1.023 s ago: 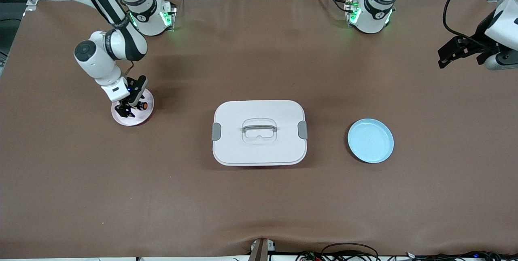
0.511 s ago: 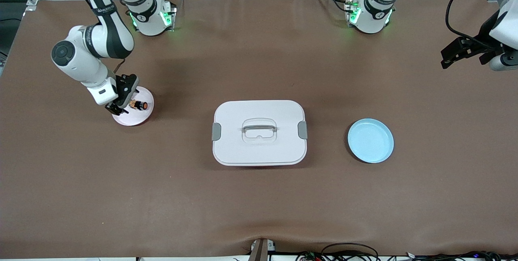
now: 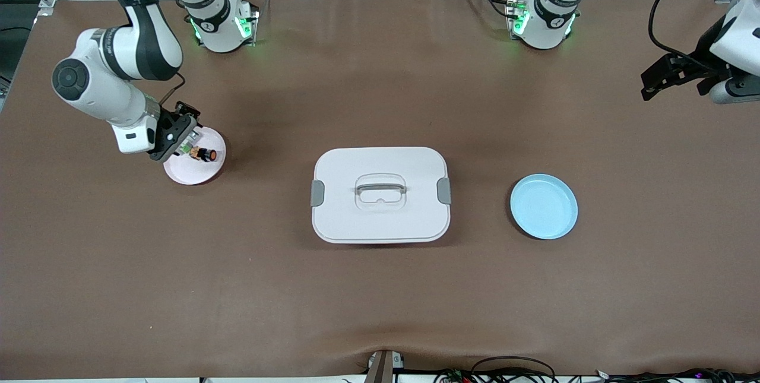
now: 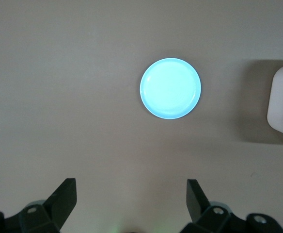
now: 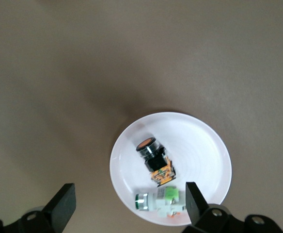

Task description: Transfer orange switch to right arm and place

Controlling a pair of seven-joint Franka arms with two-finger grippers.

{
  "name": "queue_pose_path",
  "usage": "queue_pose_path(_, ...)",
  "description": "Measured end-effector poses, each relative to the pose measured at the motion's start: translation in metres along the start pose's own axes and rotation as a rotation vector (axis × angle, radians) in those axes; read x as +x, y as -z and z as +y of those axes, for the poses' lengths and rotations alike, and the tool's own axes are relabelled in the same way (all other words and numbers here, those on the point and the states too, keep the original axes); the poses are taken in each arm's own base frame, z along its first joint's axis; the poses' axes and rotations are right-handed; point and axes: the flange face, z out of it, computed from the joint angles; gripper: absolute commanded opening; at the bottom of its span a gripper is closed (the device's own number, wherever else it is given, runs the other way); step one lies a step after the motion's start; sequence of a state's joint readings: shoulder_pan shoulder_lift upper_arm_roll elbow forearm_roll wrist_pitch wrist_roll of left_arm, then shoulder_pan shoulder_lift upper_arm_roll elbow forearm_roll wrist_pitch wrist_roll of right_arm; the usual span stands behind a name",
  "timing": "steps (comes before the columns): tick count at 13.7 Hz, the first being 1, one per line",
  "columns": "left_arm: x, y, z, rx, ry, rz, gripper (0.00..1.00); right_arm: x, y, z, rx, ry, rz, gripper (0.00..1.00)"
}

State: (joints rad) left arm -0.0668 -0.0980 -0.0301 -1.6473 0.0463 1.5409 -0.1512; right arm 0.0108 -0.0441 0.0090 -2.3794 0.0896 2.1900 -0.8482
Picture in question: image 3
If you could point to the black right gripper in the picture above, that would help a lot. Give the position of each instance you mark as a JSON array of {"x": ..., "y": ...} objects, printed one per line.
[{"x": 174, "y": 119}]

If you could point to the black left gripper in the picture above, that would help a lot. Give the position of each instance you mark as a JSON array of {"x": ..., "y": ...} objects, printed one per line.
[{"x": 700, "y": 63}]

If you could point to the orange black switch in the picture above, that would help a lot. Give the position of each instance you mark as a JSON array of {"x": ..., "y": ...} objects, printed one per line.
[{"x": 205, "y": 155}]

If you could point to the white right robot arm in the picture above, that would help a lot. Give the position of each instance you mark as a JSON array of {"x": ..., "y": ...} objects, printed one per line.
[{"x": 95, "y": 86}]

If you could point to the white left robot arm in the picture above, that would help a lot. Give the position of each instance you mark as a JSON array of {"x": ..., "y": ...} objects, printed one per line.
[{"x": 546, "y": 21}]

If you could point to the pink round plate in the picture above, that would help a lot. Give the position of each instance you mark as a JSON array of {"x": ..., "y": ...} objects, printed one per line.
[{"x": 196, "y": 174}]

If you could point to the light blue round plate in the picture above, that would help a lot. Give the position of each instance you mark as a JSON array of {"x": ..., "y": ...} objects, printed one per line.
[{"x": 544, "y": 207}]

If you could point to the white lidded storage box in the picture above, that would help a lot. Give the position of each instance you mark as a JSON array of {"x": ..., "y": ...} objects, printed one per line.
[{"x": 380, "y": 217}]

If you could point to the brown table cover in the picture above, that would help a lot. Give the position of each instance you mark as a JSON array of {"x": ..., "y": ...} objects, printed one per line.
[{"x": 380, "y": 300}]

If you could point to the white green switch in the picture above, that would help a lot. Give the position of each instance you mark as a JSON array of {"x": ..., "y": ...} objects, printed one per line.
[{"x": 186, "y": 148}]

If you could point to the wooden camera mount bracket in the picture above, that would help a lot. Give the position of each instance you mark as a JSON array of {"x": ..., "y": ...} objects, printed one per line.
[{"x": 383, "y": 368}]

